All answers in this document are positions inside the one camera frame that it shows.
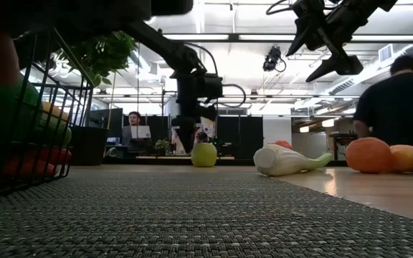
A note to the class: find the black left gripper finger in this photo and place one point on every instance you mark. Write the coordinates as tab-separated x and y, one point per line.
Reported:
182	138
191	136

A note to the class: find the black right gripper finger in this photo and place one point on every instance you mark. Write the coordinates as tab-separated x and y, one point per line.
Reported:
339	70
301	36

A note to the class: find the yellow-green apple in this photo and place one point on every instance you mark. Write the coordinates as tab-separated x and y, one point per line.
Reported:
204	156

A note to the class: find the orange fruit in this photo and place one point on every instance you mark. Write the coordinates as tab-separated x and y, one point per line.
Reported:
368	156

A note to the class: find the red tomato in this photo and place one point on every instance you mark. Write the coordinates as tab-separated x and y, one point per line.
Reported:
284	144

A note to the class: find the white green leek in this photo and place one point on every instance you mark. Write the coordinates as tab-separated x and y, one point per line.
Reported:
282	161

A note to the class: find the yellow-orange mango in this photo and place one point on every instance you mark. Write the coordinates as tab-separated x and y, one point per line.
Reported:
409	157

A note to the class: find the red chili pepper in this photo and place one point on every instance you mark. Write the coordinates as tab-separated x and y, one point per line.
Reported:
56	156

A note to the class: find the light green cucumber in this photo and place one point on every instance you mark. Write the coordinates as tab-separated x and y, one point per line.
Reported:
54	130

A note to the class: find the yellow lemon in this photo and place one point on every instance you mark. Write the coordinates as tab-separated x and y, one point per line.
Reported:
54	112

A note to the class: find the orange carrot green top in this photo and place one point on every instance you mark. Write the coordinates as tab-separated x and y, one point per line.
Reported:
27	168

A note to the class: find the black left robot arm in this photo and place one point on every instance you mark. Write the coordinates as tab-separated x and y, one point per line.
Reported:
163	46

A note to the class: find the person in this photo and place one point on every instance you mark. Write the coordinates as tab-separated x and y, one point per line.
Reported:
134	118
201	138
400	107

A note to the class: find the floral print banner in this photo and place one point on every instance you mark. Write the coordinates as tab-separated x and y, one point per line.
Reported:
209	127

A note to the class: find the small leafy plant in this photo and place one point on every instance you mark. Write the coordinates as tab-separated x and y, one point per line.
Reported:
162	145

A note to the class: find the black room divider panel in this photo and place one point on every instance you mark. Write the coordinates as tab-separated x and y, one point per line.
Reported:
160	125
240	136

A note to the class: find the white laptop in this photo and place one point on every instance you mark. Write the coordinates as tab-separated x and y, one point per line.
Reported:
141	132

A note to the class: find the white air vent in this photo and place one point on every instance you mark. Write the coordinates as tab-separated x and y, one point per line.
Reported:
385	53

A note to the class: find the dark workbench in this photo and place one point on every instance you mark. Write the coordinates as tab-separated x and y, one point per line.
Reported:
342	136

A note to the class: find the grey woven placemat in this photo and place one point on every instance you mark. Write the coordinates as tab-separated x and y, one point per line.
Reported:
178	222

